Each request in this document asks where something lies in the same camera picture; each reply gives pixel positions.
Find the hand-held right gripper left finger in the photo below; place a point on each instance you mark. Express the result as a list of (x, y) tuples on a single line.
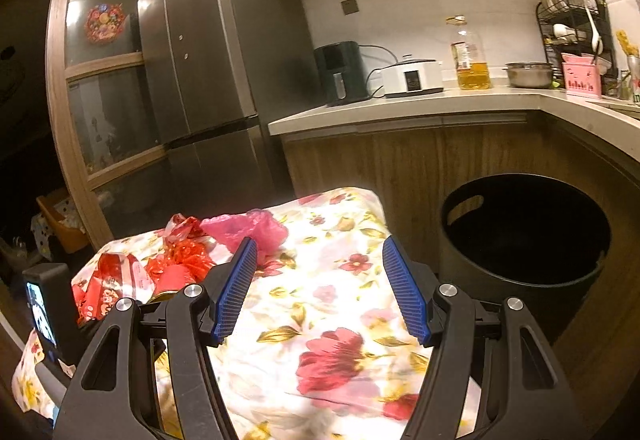
[(235, 290)]

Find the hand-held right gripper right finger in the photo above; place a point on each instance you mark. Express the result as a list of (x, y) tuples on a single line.
[(405, 295)]

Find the red wrapper packet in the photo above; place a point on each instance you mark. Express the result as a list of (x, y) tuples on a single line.
[(105, 285)]

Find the pink plastic bag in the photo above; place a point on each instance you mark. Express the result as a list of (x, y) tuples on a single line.
[(250, 230)]

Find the red patterned plastic bag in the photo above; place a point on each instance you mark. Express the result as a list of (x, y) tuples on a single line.
[(185, 252)]

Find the red can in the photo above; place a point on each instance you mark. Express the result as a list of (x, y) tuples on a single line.
[(172, 277)]

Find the black trash bin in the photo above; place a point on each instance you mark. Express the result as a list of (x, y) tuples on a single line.
[(525, 245)]

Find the orange box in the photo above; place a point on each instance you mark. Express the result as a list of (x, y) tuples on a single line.
[(62, 220)]

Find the floral cloth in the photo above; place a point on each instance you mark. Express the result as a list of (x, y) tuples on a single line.
[(325, 345)]

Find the wooden base cabinets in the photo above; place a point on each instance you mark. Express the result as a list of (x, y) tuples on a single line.
[(400, 155)]

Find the wooden glass door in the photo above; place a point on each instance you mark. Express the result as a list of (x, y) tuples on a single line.
[(65, 120)]

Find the white rice cooker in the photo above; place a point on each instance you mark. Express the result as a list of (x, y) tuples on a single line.
[(412, 77)]

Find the black air fryer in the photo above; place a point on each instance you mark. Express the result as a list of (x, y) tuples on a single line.
[(340, 75)]

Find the cooking oil bottle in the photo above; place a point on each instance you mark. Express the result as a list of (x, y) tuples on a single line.
[(470, 65)]

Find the grey refrigerator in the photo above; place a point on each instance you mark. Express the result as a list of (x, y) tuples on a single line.
[(215, 45)]

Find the steel bowl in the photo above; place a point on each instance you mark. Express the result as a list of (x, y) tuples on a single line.
[(529, 76)]

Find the pink utensil holder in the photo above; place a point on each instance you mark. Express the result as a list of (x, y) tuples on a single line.
[(581, 80)]

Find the red round door decoration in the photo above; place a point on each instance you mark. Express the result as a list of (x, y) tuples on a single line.
[(103, 22)]

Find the black dish rack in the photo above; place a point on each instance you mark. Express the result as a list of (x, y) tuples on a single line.
[(547, 20)]

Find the white ladle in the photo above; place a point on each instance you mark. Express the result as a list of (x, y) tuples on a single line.
[(594, 32)]

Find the yellow scrubber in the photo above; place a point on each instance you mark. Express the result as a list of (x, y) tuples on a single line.
[(625, 42)]

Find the dark wall socket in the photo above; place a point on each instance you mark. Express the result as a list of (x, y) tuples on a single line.
[(350, 6)]

